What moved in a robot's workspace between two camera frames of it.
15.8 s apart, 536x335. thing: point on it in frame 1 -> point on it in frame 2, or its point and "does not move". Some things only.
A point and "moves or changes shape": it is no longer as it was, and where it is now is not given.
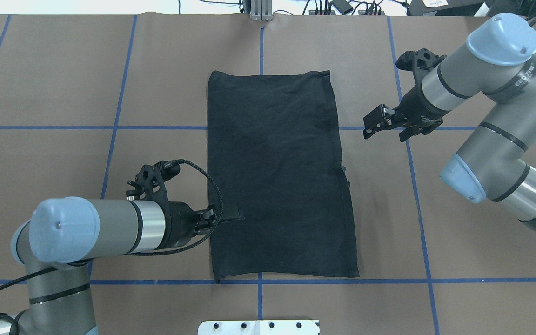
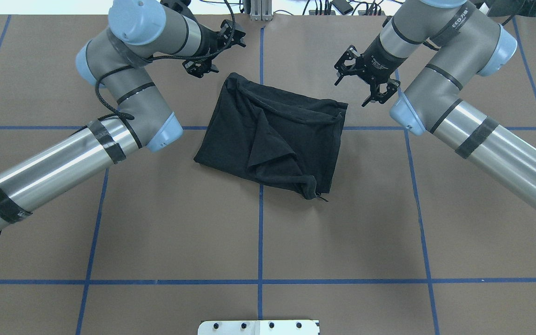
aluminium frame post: (261, 10) does not move
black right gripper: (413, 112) -> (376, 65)
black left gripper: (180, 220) -> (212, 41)
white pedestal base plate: (261, 327) does not move
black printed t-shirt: (273, 150) moves or changes shape
